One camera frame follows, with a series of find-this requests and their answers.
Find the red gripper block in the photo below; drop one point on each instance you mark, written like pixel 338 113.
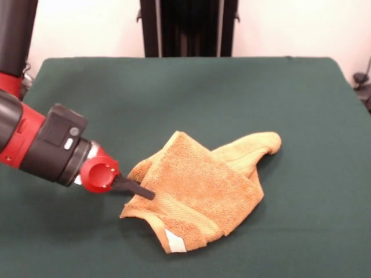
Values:
pixel 98 173

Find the tan terry towel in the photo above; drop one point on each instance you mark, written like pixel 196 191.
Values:
pixel 197 185

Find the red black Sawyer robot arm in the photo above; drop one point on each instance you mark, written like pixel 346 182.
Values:
pixel 43 144

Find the dark green table cloth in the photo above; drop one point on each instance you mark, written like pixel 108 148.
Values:
pixel 290 116

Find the dark tripod base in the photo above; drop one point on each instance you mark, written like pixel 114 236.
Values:
pixel 360 77

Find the black robot pedestal stand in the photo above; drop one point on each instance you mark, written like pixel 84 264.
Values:
pixel 188 29

